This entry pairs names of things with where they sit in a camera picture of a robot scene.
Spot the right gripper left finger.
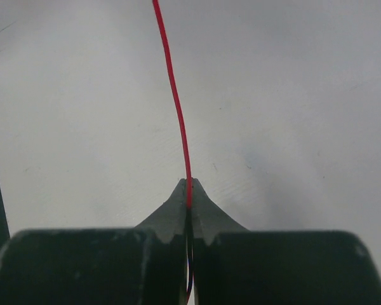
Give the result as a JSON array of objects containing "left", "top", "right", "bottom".
[{"left": 0, "top": 180, "right": 187, "bottom": 304}]

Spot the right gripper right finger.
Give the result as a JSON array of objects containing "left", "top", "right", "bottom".
[{"left": 192, "top": 180, "right": 381, "bottom": 304}]

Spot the thin red wire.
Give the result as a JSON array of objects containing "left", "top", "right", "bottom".
[{"left": 152, "top": 0, "right": 195, "bottom": 296}]

